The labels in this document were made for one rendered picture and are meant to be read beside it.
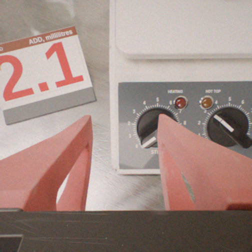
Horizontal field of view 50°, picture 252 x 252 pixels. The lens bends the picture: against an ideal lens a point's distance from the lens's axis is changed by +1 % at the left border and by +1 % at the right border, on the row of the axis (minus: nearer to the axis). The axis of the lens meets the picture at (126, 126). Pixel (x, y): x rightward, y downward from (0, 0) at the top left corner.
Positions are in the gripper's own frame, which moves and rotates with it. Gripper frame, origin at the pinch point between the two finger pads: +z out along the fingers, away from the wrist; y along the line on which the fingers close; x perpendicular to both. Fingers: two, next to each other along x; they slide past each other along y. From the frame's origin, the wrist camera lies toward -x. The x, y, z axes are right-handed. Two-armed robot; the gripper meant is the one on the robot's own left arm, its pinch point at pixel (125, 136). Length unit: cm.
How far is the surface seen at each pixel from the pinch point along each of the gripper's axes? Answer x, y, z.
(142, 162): 7.8, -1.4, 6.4
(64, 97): 5.6, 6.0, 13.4
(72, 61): 2.2, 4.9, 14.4
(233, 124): 3.7, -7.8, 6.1
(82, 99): 5.7, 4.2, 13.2
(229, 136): 4.6, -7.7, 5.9
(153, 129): 4.2, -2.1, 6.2
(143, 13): -2.9, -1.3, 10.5
